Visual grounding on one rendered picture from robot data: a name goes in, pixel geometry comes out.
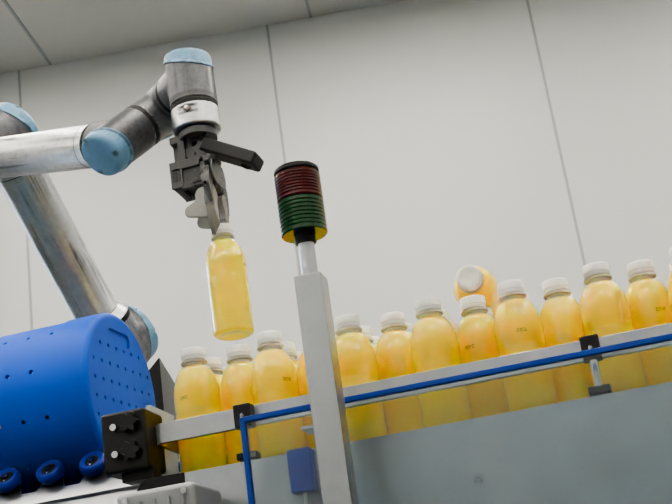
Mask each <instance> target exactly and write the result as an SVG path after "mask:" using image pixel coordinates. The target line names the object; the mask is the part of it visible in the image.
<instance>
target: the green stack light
mask: <svg viewBox="0 0 672 504"><path fill-rule="evenodd" d="M277 207H278V214H279V222H280V229H281V238H282V239H283V240H284V241H285V242H288V243H293V244H295V240H294V237H295V236H296V235H297V234H299V233H303V232H312V233H315V234H316V240H317V241H318V240H320V239H322V238H324V237H325V236H326V235H327V233H328V228H327V221H326V214H325V207H324V200H323V198H322V197H320V196H319V195H316V194H310V193H303V194H296V195H291V196H288V197H286V198H284V199H282V200H281V201H280V202H279V203H278V206H277Z"/></svg>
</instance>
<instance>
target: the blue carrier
mask: <svg viewBox="0 0 672 504"><path fill-rule="evenodd" d="M32 372H33V373H32ZM148 405H151V406H154V407H156V403H155V396H154V390H153V385H152V380H151V376H150V372H149V369H148V366H147V363H146V360H145V357H144V355H143V352H142V350H141V348H140V345H139V343H138V341H137V340H136V338H135V336H134V334H133V333H132V331H131V330H130V329H129V327H128V326H127V325H126V324H125V323H124V322H123V321H122V320H121V319H120V318H118V317H117V316H115V315H113V314H110V313H100V314H96V315H91V316H86V317H82V318H77V319H73V320H69V321H67V322H65V323H62V324H57V325H53V326H48V327H44V328H39V329H34V330H30V331H25V332H21V333H16V334H12V335H7V336H3V337H0V426H1V428H0V472H1V471H3V470H5V469H8V468H16V469H18V470H19V471H20V473H21V475H22V482H21V483H20V484H21V489H22V494H25V493H31V492H36V491H37V490H38V488H39V487H40V486H41V483H39V481H38V480H37V478H36V471H37V470H38V468H39V467H40V466H41V465H42V464H43V463H45V462H47V461H50V460H59V461H60V462H61V463H62V464H63V466H64V469H65V472H64V475H63V478H64V485H65V486H68V485H73V484H78V483H80V482H81V480H82V479H83V478H84V475H83V474H82V473H81V471H80V469H79V463H80V461H81V460H82V458H83V457H85V456H86V455H87V454H89V453H92V452H96V451H99V452H102V453H103V439H102V424H101V417H102V416H103V415H108V414H113V413H118V412H123V411H128V410H133V409H137V408H145V409H146V406H148ZM47 416H49V419H48V418H47ZM23 420H24V421H25V423H23Z"/></svg>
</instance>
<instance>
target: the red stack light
mask: <svg viewBox="0 0 672 504"><path fill-rule="evenodd" d="M274 182H275V191H276V199H277V205H278V203H279V202H280V201H281V200H282V199H284V198H286V197H288V196H291V195H296V194H303V193H310V194H316V195H319V196H320V197H322V198H323V193H322V186H321V178H320V173H319V171H318V170H316V169H314V168H311V167H293V168H289V169H285V170H283V171H281V172H279V173H278V174H277V175H276V176H275V178H274Z"/></svg>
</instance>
